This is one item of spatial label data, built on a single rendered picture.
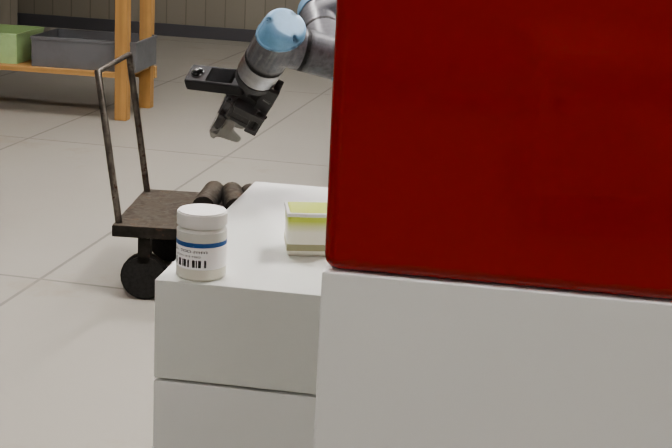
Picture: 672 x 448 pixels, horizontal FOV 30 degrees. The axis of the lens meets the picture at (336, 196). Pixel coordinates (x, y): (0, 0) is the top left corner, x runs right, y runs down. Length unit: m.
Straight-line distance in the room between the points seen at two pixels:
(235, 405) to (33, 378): 2.24
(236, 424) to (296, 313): 0.19
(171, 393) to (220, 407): 0.07
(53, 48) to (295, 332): 6.58
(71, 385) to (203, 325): 2.19
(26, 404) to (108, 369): 0.35
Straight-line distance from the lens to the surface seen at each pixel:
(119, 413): 3.73
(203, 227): 1.72
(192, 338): 1.77
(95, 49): 8.13
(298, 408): 1.77
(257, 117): 2.27
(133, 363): 4.08
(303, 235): 1.87
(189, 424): 1.82
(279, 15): 2.14
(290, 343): 1.74
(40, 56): 8.26
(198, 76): 2.29
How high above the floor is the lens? 1.50
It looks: 14 degrees down
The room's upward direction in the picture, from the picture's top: 3 degrees clockwise
